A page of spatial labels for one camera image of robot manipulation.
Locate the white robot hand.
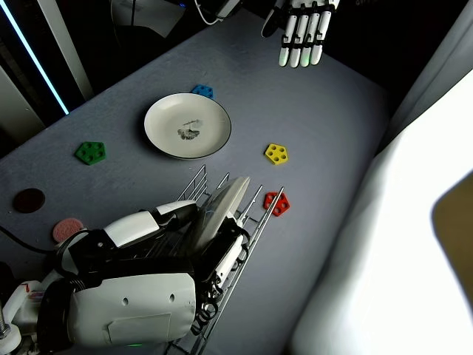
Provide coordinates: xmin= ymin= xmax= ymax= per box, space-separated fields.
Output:
xmin=54 ymin=199 xmax=253 ymax=351
xmin=260 ymin=0 xmax=341 ymax=69

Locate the white plate single leaf print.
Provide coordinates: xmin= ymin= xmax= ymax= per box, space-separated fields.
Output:
xmin=191 ymin=176 xmax=251 ymax=256

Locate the white plate clustered leaf print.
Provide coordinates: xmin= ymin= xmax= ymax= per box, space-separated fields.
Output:
xmin=143 ymin=92 xmax=233 ymax=160

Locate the grey table cloth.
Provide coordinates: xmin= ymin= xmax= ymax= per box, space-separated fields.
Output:
xmin=0 ymin=9 xmax=393 ymax=355

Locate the pink round cookie toy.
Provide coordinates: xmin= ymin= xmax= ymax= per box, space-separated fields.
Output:
xmin=52 ymin=217 xmax=85 ymax=244

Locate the blue pentagon block with holes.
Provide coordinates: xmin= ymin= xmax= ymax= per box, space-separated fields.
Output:
xmin=191 ymin=84 xmax=215 ymax=100

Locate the yellow pentagon block with holes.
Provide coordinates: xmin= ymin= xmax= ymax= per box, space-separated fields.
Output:
xmin=263 ymin=143 xmax=290 ymax=166

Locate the dark red round cookie toy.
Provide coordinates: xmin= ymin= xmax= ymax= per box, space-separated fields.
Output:
xmin=13 ymin=187 xmax=47 ymax=214

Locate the green pentagon block with holes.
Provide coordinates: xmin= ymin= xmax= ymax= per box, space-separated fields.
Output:
xmin=75 ymin=141 xmax=107 ymax=166

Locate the red pentagon block with holes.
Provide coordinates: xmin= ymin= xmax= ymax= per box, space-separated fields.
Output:
xmin=263 ymin=191 xmax=291 ymax=218

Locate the brown blurred object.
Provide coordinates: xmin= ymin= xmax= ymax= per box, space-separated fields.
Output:
xmin=430 ymin=173 xmax=473 ymax=308

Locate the cyan light strip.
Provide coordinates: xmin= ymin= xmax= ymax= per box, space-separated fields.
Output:
xmin=0 ymin=0 xmax=70 ymax=115

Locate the white cable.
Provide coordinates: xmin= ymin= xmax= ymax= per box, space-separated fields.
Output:
xmin=194 ymin=0 xmax=223 ymax=26

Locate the metal wire dish rack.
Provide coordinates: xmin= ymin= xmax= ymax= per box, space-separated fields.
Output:
xmin=162 ymin=164 xmax=285 ymax=355

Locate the white post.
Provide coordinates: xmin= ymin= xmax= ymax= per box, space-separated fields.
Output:
xmin=36 ymin=0 xmax=94 ymax=101

